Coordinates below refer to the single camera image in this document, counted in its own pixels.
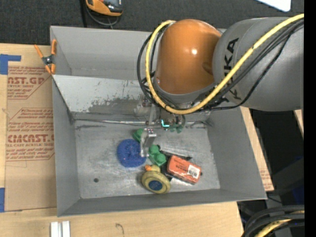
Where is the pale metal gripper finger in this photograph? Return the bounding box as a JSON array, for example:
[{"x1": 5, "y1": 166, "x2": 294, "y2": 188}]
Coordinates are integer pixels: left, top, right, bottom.
[{"x1": 140, "y1": 128, "x2": 157, "y2": 158}]

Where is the green toy block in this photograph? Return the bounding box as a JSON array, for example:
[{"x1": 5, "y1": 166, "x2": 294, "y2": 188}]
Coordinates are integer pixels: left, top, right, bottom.
[
  {"x1": 148, "y1": 144, "x2": 167, "y2": 167},
  {"x1": 132, "y1": 128, "x2": 145, "y2": 143}
]

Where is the blue round scrubber sponge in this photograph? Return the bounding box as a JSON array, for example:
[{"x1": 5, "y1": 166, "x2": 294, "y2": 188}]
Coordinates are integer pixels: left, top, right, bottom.
[{"x1": 117, "y1": 138, "x2": 148, "y2": 168}]

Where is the yellow toy duck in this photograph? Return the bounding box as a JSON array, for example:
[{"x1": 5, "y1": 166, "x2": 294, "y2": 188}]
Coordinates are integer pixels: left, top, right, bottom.
[{"x1": 144, "y1": 164, "x2": 161, "y2": 174}]

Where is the orange packet with barcode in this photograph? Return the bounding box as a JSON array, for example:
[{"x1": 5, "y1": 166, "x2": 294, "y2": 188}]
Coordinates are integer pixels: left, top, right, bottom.
[{"x1": 161, "y1": 151, "x2": 203, "y2": 185}]

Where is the grey metal bin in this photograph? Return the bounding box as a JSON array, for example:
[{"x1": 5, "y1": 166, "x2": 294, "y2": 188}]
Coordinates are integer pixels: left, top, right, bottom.
[{"x1": 49, "y1": 25, "x2": 269, "y2": 218}]

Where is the brown cardboard board, red print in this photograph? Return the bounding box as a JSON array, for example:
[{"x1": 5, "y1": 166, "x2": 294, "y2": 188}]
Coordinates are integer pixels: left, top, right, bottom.
[{"x1": 0, "y1": 42, "x2": 275, "y2": 213}]

